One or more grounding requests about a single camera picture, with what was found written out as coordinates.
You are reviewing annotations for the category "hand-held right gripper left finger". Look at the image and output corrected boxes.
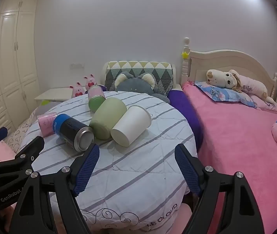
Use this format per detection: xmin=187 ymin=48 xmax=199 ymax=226
xmin=12 ymin=143 xmax=100 ymax=234

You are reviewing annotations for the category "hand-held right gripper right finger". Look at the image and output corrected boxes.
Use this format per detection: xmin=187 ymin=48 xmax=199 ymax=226
xmin=174 ymin=143 xmax=265 ymax=234

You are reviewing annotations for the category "white paper cup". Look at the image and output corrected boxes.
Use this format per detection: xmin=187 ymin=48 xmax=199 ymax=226
xmin=111 ymin=105 xmax=152 ymax=148

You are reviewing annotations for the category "pink cup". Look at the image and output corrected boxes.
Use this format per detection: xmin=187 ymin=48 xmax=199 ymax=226
xmin=37 ymin=112 xmax=58 ymax=137
xmin=88 ymin=85 xmax=105 ymax=98

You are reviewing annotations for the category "large green cup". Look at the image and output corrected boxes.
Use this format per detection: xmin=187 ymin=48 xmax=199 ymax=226
xmin=89 ymin=97 xmax=128 ymax=141

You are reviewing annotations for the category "small green cup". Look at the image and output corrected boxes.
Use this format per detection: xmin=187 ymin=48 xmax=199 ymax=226
xmin=88 ymin=96 xmax=107 ymax=113

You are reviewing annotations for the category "heart printed sheet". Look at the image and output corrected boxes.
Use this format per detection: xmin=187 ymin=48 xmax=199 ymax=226
xmin=5 ymin=117 xmax=39 ymax=152

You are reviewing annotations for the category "black and blue can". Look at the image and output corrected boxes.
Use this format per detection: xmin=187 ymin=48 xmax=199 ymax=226
xmin=53 ymin=113 xmax=95 ymax=152

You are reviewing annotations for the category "striped white quilt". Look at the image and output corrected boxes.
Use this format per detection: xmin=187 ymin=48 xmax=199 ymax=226
xmin=19 ymin=91 xmax=198 ymax=234

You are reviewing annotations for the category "pink blanket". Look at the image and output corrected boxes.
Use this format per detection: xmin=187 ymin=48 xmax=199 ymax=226
xmin=182 ymin=80 xmax=277 ymax=234

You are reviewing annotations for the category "purple blanket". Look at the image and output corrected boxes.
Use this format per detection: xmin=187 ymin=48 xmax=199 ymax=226
xmin=168 ymin=90 xmax=204 ymax=152

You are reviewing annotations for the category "white nightstand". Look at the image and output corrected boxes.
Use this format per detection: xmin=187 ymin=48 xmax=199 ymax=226
xmin=34 ymin=87 xmax=90 ymax=103

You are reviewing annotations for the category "cream wardrobe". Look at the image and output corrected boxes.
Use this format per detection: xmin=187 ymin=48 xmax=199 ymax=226
xmin=0 ymin=0 xmax=41 ymax=137

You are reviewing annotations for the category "pink bunny plush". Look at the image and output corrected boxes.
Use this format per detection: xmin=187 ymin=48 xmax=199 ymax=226
xmin=68 ymin=82 xmax=83 ymax=98
xmin=83 ymin=74 xmax=98 ymax=90

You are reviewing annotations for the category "blue printed pillow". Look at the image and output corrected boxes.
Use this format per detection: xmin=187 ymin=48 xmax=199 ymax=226
xmin=195 ymin=80 xmax=257 ymax=108

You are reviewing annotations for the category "cream dog plush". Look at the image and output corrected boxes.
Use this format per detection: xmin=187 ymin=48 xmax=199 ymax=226
xmin=206 ymin=69 xmax=276 ymax=104

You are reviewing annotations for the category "grey plush animal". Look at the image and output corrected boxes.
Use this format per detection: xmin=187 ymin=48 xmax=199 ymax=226
xmin=114 ymin=72 xmax=171 ymax=104

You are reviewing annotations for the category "triangle patterned cushion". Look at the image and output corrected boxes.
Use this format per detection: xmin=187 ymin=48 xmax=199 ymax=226
xmin=105 ymin=61 xmax=174 ymax=92

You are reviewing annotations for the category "cream bed headboard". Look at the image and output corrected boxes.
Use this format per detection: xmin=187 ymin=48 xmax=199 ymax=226
xmin=181 ymin=37 xmax=277 ymax=100

